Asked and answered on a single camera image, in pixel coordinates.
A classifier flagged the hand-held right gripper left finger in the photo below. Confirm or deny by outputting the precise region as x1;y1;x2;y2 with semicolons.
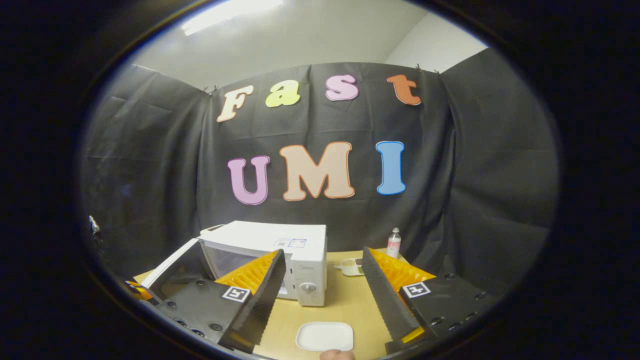
150;249;287;354

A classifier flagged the white divided seasoning dish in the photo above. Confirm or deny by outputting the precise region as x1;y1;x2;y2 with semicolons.
335;257;365;277

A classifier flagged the white square plate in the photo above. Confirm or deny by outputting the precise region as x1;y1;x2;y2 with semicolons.
295;321;355;352

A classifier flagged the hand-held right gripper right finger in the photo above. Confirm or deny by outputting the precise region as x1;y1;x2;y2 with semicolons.
361;246;496;351

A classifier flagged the white microwave oven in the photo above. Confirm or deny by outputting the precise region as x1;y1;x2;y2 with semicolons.
141;220;328;307

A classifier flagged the small clear bottle pink label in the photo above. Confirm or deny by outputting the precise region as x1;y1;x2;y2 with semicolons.
386;227;402;260

